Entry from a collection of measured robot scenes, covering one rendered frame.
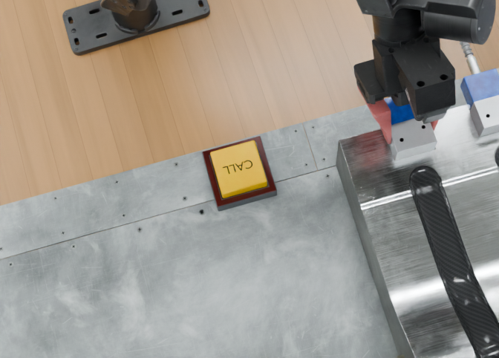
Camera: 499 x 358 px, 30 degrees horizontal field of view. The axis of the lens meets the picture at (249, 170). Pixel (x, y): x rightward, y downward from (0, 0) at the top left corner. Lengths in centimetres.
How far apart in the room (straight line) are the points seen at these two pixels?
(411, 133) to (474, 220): 13
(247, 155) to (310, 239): 13
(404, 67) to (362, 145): 18
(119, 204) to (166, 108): 15
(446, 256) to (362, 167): 14
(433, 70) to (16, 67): 61
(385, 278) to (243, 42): 40
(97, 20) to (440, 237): 56
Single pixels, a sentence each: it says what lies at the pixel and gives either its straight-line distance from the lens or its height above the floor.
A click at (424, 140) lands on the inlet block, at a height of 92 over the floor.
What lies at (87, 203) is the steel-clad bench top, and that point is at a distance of 124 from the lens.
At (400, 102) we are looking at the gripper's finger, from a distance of 106.
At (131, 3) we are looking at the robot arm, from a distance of 121.
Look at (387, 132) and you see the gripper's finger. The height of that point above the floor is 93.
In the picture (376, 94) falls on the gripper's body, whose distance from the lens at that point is 105.
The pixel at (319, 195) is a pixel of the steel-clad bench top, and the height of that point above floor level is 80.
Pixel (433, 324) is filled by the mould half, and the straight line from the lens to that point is 108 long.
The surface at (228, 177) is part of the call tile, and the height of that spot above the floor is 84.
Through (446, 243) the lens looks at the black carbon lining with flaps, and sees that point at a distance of 113.
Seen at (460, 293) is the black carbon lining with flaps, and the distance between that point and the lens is 111.
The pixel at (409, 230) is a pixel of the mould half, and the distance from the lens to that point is 112.
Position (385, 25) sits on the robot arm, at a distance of 102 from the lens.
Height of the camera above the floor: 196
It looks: 71 degrees down
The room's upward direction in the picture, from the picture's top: 8 degrees counter-clockwise
